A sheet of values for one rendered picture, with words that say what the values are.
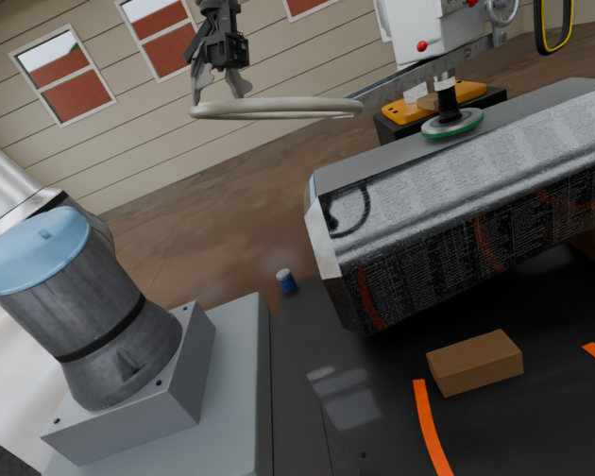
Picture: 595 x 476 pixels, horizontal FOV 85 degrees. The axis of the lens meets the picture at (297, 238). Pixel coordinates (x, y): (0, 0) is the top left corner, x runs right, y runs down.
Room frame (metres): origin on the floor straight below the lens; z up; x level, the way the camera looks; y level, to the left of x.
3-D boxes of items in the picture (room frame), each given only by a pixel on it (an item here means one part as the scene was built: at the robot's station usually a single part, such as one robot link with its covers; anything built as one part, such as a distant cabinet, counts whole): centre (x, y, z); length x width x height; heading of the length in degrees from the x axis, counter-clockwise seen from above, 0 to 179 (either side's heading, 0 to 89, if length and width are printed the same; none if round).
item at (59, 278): (0.49, 0.35, 1.12); 0.17 x 0.15 x 0.18; 23
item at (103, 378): (0.48, 0.35, 0.99); 0.19 x 0.19 x 0.10
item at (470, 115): (1.20, -0.72, 0.85); 0.21 x 0.21 x 0.01
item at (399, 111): (1.99, -1.08, 0.76); 0.49 x 0.49 x 0.05; 78
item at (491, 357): (0.79, -0.41, 0.07); 0.30 x 0.12 x 0.12; 83
